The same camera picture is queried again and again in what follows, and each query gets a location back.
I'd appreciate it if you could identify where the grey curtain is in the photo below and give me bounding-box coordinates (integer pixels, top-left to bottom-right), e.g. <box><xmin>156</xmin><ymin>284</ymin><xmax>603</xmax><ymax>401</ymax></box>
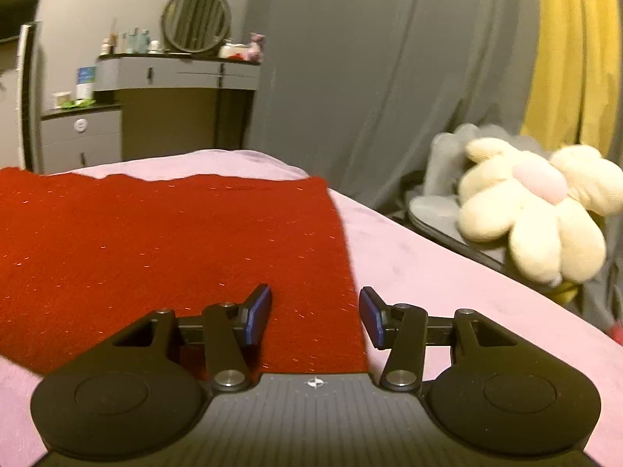
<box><xmin>245</xmin><ymin>0</ymin><xmax>540</xmax><ymax>208</ymax></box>

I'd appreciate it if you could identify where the grey vanity dressing table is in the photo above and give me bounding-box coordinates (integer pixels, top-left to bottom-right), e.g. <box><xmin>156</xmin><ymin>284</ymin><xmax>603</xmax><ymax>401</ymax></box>
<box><xmin>95</xmin><ymin>54</ymin><xmax>261</xmax><ymax>160</ymax></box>

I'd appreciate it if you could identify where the cream flower plush pillow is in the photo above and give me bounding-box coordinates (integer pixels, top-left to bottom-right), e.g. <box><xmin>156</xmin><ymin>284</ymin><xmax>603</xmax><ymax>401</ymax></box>
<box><xmin>457</xmin><ymin>137</ymin><xmax>622</xmax><ymax>284</ymax></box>

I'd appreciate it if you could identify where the cosmetic bottles group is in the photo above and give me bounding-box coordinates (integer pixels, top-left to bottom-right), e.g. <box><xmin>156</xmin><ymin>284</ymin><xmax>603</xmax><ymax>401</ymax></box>
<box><xmin>99</xmin><ymin>28</ymin><xmax>163</xmax><ymax>57</ymax></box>

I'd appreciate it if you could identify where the yellow curtain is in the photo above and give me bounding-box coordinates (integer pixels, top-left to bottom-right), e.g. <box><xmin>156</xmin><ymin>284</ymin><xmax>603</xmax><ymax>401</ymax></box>
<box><xmin>521</xmin><ymin>0</ymin><xmax>622</xmax><ymax>155</ymax></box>

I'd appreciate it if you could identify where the pink plush toy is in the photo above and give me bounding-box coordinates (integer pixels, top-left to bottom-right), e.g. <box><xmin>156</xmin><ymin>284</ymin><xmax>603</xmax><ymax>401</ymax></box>
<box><xmin>246</xmin><ymin>33</ymin><xmax>265</xmax><ymax>63</ymax></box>

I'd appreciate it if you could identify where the grey drawer cabinet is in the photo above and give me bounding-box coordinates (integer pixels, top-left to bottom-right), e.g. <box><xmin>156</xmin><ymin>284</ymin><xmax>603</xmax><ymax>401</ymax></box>
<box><xmin>40</xmin><ymin>105</ymin><xmax>121</xmax><ymax>174</ymax></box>

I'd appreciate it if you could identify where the round black vanity mirror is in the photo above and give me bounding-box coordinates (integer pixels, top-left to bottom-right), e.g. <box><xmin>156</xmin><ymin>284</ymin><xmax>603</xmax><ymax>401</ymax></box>
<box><xmin>160</xmin><ymin>0</ymin><xmax>231</xmax><ymax>55</ymax></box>

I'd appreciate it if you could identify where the red knit cardigan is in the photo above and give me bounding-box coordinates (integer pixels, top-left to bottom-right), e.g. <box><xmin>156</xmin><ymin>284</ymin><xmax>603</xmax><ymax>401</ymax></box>
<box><xmin>1</xmin><ymin>168</ymin><xmax>368</xmax><ymax>374</ymax></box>

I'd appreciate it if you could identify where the grey shell-shaped chair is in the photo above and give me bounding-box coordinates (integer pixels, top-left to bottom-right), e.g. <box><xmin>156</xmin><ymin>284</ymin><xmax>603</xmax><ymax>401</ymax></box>
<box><xmin>405</xmin><ymin>123</ymin><xmax>623</xmax><ymax>331</ymax></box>

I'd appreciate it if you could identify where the blue white box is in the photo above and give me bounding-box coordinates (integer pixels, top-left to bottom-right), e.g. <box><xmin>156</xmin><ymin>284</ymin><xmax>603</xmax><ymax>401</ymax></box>
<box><xmin>75</xmin><ymin>65</ymin><xmax>97</xmax><ymax>102</ymax></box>

